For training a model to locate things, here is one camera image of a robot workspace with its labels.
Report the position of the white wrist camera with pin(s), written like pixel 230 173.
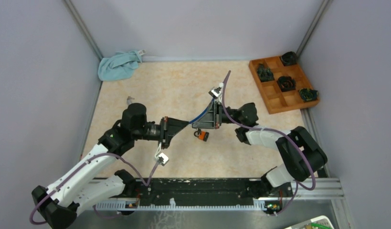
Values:
pixel 162 158
pixel 216 92

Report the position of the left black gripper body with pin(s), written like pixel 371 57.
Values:
pixel 163 132

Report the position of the light blue towel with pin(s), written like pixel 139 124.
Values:
pixel 120 66

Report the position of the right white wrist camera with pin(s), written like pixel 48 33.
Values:
pixel 216 92

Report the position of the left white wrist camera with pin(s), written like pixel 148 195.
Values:
pixel 162 158

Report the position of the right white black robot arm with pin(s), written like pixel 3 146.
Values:
pixel 301 154

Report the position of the dark object top tray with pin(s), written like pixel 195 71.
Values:
pixel 289 58

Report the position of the orange black padlock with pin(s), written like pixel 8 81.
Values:
pixel 201 135

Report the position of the wooden compartment tray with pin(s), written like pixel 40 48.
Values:
pixel 275 100

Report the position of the blue cable lock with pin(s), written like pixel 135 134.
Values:
pixel 202 114

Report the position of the dark green object left tray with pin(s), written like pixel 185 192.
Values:
pixel 264 73

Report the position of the dark green object right tray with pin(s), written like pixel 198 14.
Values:
pixel 308 95

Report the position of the dark green object tray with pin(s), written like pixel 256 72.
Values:
pixel 308 95
pixel 264 73

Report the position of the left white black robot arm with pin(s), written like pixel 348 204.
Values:
pixel 63 200

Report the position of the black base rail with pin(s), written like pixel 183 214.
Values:
pixel 209 192

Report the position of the dark object centre tray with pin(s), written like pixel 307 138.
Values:
pixel 286 83

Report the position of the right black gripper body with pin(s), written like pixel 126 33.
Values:
pixel 218 115

